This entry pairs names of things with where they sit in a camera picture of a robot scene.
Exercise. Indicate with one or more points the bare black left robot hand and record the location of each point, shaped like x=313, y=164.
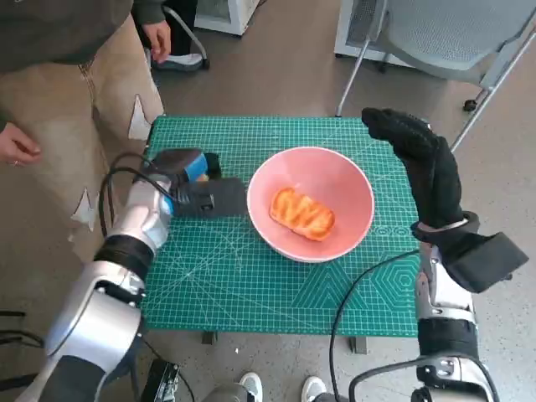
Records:
x=176, y=159

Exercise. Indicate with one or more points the black table bracket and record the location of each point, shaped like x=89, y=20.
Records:
x=358, y=347
x=209, y=337

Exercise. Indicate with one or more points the grey mesh chair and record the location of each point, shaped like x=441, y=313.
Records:
x=452, y=37

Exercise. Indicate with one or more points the pink bowl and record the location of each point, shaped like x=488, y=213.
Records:
x=335, y=171

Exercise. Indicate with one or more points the standing person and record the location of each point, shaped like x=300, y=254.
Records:
x=54, y=84

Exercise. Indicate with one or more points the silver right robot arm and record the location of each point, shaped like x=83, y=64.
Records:
x=448, y=335

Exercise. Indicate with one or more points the orange striped bread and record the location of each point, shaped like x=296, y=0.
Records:
x=301, y=213

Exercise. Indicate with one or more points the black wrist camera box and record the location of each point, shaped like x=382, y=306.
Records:
x=218, y=197
x=486, y=261

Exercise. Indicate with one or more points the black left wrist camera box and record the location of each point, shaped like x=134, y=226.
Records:
x=218, y=197

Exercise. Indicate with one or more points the black metal box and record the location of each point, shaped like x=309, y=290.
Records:
x=161, y=383

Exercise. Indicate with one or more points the green cutting mat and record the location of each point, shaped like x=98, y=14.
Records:
x=234, y=289

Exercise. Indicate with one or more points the person's hand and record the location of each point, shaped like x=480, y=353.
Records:
x=17, y=146
x=157, y=39

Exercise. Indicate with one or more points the white shoe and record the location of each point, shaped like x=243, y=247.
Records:
x=312, y=389
x=251, y=387

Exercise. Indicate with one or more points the short black stand bar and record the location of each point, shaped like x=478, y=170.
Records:
x=12, y=313

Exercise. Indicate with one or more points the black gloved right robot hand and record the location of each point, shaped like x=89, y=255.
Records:
x=437, y=180

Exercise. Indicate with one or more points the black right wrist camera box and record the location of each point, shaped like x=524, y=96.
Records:
x=486, y=261

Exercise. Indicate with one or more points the white mesh cabinet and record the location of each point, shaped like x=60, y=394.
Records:
x=234, y=17
x=342, y=42

